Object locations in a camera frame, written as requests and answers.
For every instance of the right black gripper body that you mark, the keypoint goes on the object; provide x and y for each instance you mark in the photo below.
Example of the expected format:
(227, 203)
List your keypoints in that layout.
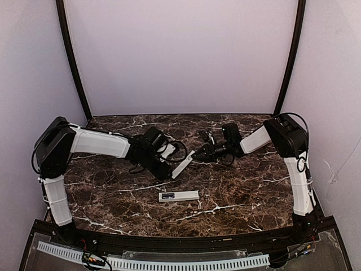
(208, 152)

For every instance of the right black frame post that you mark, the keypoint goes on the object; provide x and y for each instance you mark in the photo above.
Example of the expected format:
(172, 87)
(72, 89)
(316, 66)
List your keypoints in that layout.
(301, 6)

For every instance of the black frame post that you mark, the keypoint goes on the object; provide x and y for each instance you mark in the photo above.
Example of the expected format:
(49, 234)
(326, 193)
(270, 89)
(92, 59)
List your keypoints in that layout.
(63, 22)
(301, 6)

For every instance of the right white cable duct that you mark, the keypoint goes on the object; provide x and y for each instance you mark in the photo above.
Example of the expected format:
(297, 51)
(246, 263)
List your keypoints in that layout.
(232, 264)

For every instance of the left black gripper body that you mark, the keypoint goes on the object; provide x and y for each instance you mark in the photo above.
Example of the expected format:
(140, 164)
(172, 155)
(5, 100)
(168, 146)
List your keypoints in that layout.
(162, 171)

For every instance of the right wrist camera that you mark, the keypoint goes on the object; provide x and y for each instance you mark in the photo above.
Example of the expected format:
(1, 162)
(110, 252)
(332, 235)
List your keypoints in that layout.
(207, 137)

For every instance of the white remote control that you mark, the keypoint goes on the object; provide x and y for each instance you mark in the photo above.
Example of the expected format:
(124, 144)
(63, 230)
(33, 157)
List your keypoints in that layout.
(179, 196)

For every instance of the white battery cover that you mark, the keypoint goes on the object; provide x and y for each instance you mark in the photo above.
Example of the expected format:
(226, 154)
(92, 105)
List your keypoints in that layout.
(180, 168)

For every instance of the left black frame post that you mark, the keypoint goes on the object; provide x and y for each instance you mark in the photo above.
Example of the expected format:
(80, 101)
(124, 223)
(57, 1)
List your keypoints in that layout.
(63, 22)

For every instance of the white cable duct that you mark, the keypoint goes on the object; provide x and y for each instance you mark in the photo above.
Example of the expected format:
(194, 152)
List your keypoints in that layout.
(232, 264)
(68, 254)

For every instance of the left white cable duct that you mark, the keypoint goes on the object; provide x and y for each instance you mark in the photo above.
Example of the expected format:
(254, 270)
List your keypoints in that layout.
(68, 254)

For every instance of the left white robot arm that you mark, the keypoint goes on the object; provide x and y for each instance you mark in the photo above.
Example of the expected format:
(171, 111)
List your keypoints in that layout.
(61, 139)

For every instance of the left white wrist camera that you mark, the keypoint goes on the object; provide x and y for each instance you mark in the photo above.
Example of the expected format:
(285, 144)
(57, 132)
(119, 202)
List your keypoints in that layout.
(169, 149)

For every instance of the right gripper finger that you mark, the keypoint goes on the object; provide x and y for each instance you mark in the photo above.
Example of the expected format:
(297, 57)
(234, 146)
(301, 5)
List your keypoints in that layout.
(201, 153)
(205, 159)

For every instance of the black front rail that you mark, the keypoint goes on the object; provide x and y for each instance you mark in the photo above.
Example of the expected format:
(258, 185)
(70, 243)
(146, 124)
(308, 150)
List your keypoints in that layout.
(266, 241)

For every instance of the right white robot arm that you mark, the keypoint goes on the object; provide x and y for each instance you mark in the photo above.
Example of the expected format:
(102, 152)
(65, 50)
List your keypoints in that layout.
(291, 141)

